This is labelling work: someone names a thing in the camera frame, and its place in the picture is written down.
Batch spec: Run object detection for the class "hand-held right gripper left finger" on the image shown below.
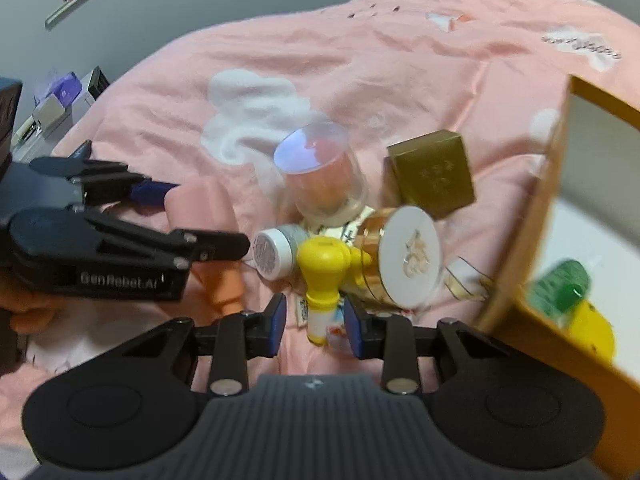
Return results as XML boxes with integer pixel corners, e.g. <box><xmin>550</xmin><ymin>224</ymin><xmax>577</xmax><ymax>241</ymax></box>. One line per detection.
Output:
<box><xmin>121</xmin><ymin>293</ymin><xmax>288</xmax><ymax>397</ymax></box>

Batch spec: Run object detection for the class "purple box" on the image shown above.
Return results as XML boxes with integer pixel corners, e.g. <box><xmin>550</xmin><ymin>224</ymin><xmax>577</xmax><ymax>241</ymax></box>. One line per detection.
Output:
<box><xmin>46</xmin><ymin>72</ymin><xmax>84</xmax><ymax>107</ymax></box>

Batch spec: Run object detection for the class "white gold striped packet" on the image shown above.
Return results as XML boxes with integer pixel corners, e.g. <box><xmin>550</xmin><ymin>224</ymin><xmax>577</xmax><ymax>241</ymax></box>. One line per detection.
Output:
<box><xmin>444</xmin><ymin>256</ymin><xmax>495</xmax><ymax>302</ymax></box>

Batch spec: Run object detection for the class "small white silver jar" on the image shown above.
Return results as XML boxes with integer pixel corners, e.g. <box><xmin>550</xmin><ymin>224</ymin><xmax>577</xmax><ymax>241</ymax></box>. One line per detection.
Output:
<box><xmin>252</xmin><ymin>225</ymin><xmax>312</xmax><ymax>282</ymax></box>

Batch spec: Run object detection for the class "pink printed blanket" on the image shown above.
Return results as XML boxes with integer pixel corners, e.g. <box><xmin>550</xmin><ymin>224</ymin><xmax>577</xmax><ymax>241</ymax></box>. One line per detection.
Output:
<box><xmin>0</xmin><ymin>0</ymin><xmax>640</xmax><ymax>461</ymax></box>

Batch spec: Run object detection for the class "orange box with white inside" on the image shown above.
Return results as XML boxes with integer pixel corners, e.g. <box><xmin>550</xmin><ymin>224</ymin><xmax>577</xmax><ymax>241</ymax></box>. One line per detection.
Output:
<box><xmin>474</xmin><ymin>75</ymin><xmax>640</xmax><ymax>480</ymax></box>

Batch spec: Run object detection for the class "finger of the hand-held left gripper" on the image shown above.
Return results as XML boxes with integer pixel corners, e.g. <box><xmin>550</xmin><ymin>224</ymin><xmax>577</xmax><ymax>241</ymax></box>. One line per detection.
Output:
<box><xmin>29</xmin><ymin>140</ymin><xmax>181</xmax><ymax>208</ymax></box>
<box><xmin>82</xmin><ymin>209</ymin><xmax>252</xmax><ymax>271</ymax></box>

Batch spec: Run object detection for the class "yellow plastic toy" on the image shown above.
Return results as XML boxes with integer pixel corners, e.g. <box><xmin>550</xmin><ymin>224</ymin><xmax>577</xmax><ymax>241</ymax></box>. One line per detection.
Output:
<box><xmin>566</xmin><ymin>300</ymin><xmax>619</xmax><ymax>362</ymax></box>

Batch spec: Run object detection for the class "yellow capped white bottle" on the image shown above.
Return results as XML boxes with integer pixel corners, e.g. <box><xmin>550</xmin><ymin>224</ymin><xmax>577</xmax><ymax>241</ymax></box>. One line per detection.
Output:
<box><xmin>296</xmin><ymin>237</ymin><xmax>372</xmax><ymax>347</ymax></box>

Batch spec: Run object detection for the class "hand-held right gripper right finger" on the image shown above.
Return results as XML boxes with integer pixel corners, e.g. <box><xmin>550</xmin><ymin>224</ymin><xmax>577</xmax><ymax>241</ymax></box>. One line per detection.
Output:
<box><xmin>342</xmin><ymin>292</ymin><xmax>507</xmax><ymax>396</ymax></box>

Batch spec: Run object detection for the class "white box with black side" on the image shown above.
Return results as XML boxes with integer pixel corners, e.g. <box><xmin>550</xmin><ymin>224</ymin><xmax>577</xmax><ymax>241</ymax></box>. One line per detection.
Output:
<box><xmin>79</xmin><ymin>66</ymin><xmax>112</xmax><ymax>109</ymax></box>

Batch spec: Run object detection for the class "person's left hand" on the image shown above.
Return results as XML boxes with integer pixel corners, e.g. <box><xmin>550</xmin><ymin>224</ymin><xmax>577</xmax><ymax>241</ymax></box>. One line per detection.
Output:
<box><xmin>0</xmin><ymin>280</ymin><xmax>58</xmax><ymax>337</ymax></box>

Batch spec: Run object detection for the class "clear cup with pink filling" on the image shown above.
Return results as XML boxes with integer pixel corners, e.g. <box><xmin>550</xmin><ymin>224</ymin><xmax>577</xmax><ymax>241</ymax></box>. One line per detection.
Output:
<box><xmin>274</xmin><ymin>122</ymin><xmax>369</xmax><ymax>231</ymax></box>

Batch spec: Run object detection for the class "gold cardboard box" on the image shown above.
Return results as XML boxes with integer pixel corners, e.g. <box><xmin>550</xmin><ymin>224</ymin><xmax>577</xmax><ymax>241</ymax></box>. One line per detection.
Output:
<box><xmin>385</xmin><ymin>130</ymin><xmax>477</xmax><ymax>220</ymax></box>

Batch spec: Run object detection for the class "green plastic bottle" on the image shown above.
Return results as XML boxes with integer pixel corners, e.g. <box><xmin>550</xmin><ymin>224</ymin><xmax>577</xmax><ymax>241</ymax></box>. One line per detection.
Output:
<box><xmin>529</xmin><ymin>258</ymin><xmax>592</xmax><ymax>320</ymax></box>

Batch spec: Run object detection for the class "small white box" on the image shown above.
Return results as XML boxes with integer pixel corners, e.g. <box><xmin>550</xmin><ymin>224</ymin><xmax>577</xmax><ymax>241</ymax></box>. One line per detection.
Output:
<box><xmin>31</xmin><ymin>97</ymin><xmax>74</xmax><ymax>135</ymax></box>

